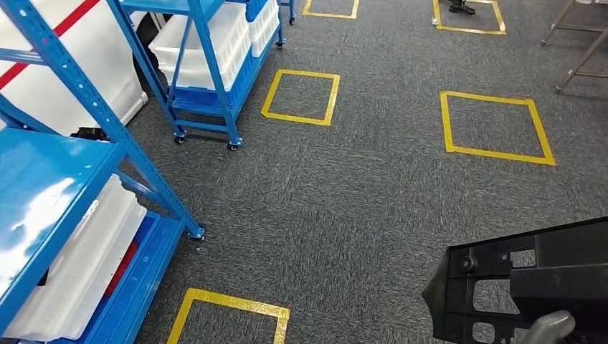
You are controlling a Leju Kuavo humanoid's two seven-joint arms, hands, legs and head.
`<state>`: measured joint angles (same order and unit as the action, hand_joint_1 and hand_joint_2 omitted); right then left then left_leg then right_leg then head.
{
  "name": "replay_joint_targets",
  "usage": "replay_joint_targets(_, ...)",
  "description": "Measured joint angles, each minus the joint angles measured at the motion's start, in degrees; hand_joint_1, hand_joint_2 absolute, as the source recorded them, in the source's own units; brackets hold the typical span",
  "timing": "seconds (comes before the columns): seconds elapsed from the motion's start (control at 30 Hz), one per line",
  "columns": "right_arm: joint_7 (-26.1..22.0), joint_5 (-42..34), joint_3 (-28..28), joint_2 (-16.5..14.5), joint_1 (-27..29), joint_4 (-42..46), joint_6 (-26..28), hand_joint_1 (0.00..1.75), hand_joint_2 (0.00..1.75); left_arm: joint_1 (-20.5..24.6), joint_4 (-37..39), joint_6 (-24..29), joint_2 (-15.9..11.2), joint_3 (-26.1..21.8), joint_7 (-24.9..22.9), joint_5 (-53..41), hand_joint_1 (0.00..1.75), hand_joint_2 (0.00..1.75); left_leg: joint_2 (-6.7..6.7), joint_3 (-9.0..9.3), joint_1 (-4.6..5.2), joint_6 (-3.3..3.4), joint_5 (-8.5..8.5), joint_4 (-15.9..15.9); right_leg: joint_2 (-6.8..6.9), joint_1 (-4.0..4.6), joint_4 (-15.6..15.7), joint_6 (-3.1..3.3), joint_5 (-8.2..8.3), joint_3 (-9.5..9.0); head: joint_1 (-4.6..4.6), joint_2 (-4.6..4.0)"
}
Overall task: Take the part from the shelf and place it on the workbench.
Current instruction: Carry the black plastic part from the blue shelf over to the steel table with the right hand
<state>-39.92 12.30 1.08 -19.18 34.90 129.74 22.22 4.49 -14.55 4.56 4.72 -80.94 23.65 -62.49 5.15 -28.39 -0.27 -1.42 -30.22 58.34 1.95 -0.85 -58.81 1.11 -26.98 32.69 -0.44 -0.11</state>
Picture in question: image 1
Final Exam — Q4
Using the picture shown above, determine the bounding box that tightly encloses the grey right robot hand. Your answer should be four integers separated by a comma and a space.
522, 310, 576, 344

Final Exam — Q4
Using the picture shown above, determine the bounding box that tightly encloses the black plastic frame part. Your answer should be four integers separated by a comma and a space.
422, 216, 608, 344

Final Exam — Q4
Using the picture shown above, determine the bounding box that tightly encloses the yellow floor tape square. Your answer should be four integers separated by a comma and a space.
261, 69, 341, 128
166, 287, 290, 344

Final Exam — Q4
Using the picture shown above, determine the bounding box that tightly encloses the person's foot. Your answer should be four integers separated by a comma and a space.
446, 0, 476, 15

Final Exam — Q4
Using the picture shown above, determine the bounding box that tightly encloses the blue plastic bin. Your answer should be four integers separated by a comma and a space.
47, 211, 186, 344
244, 0, 270, 22
171, 47, 260, 109

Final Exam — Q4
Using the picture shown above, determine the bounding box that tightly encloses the red object in bin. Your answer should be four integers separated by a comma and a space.
104, 239, 140, 297

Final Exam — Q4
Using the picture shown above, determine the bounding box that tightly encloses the black ridged block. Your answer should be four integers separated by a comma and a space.
71, 127, 111, 142

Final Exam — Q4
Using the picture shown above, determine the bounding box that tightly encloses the white car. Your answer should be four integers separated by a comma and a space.
0, 0, 165, 136

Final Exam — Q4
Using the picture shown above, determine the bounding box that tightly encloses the long red barrier belt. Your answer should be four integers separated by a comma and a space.
0, 0, 100, 91

